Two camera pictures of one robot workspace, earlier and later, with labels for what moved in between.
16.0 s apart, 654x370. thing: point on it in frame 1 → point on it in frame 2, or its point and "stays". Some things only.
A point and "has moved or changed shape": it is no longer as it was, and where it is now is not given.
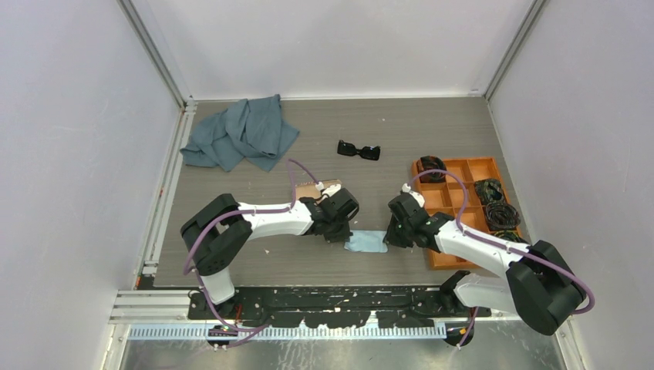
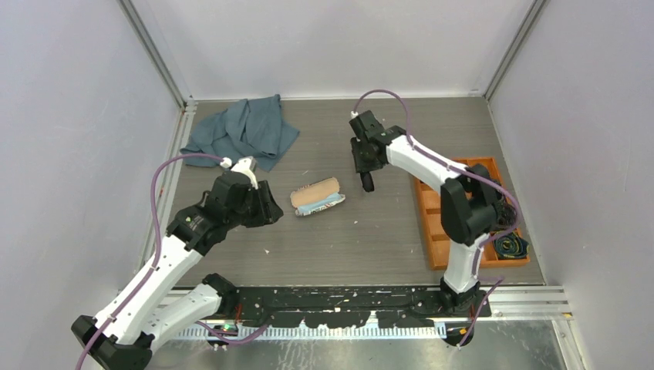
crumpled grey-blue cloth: [252, 129] stays
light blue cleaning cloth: [367, 240] has moved or changed shape
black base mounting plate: [336, 307] stays
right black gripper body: [398, 233] → [362, 161]
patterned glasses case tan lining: [308, 189] stays
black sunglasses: [347, 149] → [367, 181]
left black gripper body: [339, 232] → [249, 214]
